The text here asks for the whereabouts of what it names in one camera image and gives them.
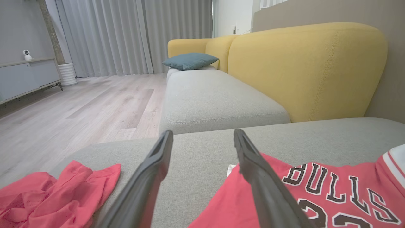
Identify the large yellow sofa backrest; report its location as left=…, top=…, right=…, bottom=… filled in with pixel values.
left=228, top=22, right=388, bottom=123

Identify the red Bulls basketball jersey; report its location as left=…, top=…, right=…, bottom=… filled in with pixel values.
left=188, top=144, right=405, bottom=228

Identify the yellow sofa armrest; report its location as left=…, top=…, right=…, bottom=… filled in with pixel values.
left=167, top=38, right=213, bottom=59

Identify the plain red mesh garment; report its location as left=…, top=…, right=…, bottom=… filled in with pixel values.
left=0, top=160, right=122, bottom=228

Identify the grey sofa seat cushion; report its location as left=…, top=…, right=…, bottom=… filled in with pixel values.
left=167, top=65, right=219, bottom=79
left=159, top=69, right=291, bottom=135

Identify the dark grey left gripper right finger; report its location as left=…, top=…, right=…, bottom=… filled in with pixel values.
left=234, top=128, right=314, bottom=228

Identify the darker grey curtain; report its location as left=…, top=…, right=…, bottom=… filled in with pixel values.
left=141, top=0, right=213, bottom=74

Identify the pale grey curtain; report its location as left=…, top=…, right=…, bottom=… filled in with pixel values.
left=55, top=0, right=154, bottom=78

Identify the grey low cabinet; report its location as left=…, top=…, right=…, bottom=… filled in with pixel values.
left=0, top=57, right=63, bottom=105

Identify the large grey sofa chaise cushion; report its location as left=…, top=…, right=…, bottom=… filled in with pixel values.
left=47, top=117, right=405, bottom=228

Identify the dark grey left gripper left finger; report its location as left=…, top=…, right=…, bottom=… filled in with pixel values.
left=97, top=129, right=174, bottom=228

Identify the white ribbed plant pot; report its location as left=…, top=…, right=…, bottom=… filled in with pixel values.
left=58, top=63, right=78, bottom=86

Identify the brown plant trunk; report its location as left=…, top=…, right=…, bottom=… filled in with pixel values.
left=37, top=0, right=66, bottom=65

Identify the teal throw pillow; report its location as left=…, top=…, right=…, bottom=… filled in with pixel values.
left=162, top=52, right=219, bottom=71

